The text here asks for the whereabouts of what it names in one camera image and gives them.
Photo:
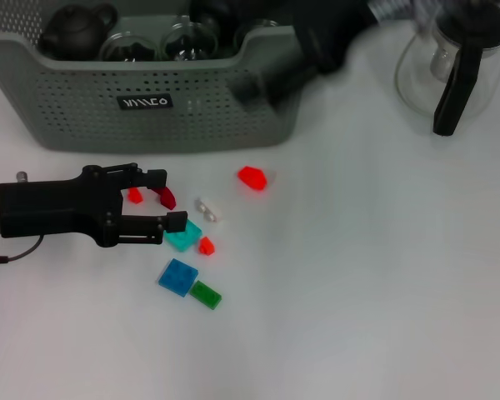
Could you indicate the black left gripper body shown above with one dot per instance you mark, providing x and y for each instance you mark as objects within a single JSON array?
[{"x": 54, "y": 208}]

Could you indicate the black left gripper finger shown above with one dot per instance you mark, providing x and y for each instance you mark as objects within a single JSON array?
[
  {"x": 146, "y": 178},
  {"x": 150, "y": 227}
]

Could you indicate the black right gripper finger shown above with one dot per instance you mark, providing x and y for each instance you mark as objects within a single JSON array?
[{"x": 275, "y": 83}]

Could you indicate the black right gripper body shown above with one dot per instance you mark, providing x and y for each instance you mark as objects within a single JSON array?
[{"x": 333, "y": 29}]

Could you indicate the small red toy block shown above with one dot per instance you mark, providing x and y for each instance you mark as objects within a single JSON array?
[
  {"x": 135, "y": 195},
  {"x": 206, "y": 246}
]

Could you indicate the blue square toy brick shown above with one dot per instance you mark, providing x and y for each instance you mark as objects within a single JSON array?
[{"x": 177, "y": 277}]

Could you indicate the green toy brick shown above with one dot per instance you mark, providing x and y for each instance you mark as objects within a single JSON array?
[{"x": 206, "y": 295}]

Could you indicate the large red toy block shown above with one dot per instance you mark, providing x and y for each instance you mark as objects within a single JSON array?
[{"x": 252, "y": 178}]

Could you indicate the dark red curved block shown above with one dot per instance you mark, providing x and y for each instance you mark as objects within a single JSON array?
[{"x": 168, "y": 199}]

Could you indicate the grey-green perforated storage bin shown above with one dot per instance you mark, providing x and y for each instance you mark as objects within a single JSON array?
[{"x": 150, "y": 116}]

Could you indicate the teal square toy brick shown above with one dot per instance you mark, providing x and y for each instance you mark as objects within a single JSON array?
[{"x": 185, "y": 241}]

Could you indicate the silver plug on left gripper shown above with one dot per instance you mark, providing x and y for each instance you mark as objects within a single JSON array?
[{"x": 21, "y": 176}]

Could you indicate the white toy brick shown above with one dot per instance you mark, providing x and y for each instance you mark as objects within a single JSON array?
[{"x": 210, "y": 210}]

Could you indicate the dark clay teapot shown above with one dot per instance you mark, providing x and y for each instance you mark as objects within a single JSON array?
[{"x": 75, "y": 33}]

